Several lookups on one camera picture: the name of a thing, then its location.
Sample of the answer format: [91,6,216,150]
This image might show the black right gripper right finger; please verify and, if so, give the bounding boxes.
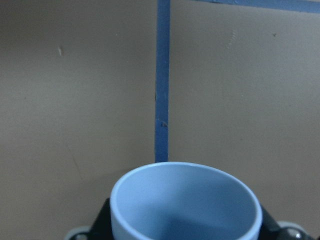
[258,205,313,240]

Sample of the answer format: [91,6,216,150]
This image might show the light blue plastic cup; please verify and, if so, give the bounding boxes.
[110,162,263,240]

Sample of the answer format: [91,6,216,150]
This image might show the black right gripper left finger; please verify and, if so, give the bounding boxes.
[88,198,114,240]

